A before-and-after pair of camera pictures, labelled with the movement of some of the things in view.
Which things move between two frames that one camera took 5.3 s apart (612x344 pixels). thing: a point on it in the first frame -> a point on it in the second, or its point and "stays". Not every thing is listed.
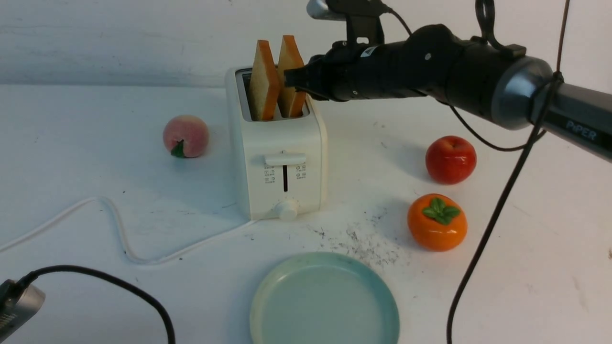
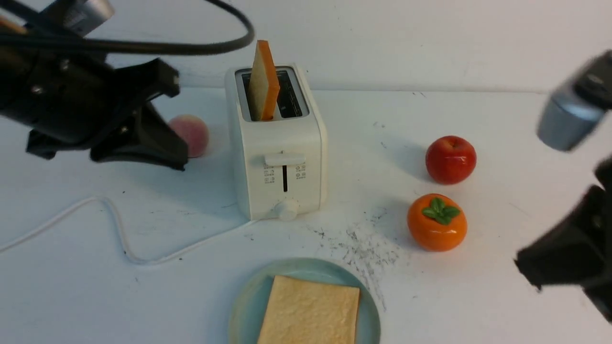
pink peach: (193, 132) stays
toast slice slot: (291, 101) -> (300, 311)
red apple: (450, 160) stays
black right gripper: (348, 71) -> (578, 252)
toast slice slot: (265, 83) stays
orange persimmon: (437, 222) stays
